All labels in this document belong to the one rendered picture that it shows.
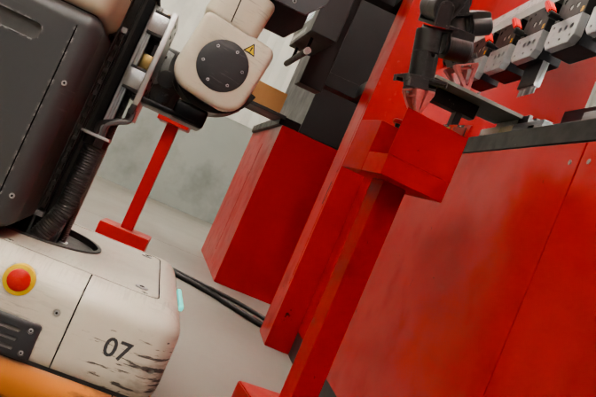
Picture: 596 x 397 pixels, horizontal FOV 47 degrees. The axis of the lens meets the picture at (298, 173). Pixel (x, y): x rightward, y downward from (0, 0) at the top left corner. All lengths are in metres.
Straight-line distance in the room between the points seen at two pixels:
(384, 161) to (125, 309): 0.59
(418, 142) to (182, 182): 7.23
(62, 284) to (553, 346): 0.78
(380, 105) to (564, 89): 0.79
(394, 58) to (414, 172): 1.40
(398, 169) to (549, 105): 1.67
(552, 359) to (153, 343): 0.63
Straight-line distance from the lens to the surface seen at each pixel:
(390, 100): 2.78
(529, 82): 2.02
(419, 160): 1.45
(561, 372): 1.07
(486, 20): 2.00
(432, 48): 1.49
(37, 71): 1.22
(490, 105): 1.90
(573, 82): 3.09
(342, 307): 1.50
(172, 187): 8.57
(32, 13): 1.24
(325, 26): 2.90
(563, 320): 1.11
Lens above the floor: 0.51
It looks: 3 degrees up
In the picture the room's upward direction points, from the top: 24 degrees clockwise
